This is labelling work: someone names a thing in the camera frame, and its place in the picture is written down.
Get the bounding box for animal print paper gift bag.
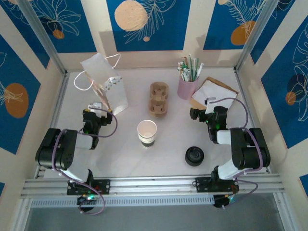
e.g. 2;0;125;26
73;52;129;116

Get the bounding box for brown pulp cup carrier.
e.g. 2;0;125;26
147;81;170;118

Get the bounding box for white napkin stack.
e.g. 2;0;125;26
192;78;238;114

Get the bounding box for white napkins on tray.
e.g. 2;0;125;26
189;76;240;116

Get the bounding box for pink straw holder cup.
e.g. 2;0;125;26
177;72;200;100

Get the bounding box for black plastic cup lid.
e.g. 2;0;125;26
184;146;205;167

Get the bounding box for black controller board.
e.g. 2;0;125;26
213;194;235;209
77;194;98;206

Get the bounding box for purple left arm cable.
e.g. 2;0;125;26
51;108;118;215

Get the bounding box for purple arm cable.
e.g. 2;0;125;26
51;108;118;215
211;97;263;209

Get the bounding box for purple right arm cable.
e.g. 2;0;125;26
211;97;263;209

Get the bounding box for aluminium table side rail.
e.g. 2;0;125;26
233;69;272;174
33;71;71;179

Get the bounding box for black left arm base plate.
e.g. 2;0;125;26
66;179;111;195

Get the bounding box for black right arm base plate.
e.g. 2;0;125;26
195;177;239;193

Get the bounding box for aluminium frame post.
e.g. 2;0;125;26
16;0;68;76
233;0;296;73

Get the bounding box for aluminium mounting rail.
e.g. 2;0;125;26
20;174;286;199

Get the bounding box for grey slotted cable duct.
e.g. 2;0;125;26
31;194;215;208

